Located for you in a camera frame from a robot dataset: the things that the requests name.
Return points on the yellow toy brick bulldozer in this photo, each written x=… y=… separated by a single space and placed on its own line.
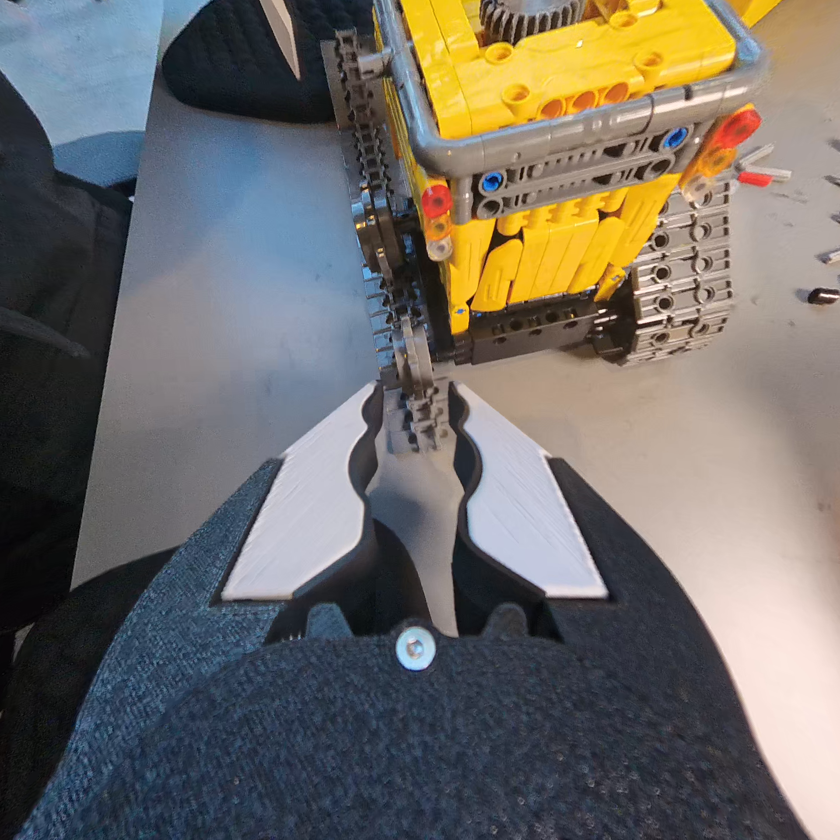
x=578 y=66

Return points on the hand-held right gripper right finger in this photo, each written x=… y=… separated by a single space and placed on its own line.
x=532 y=525

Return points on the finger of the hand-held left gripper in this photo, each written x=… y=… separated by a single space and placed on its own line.
x=282 y=26

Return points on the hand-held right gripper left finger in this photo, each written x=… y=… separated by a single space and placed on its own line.
x=309 y=525

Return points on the black quilted wrist rest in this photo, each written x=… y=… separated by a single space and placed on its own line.
x=223 y=66

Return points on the pile of small brick pins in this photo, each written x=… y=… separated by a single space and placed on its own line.
x=759 y=173

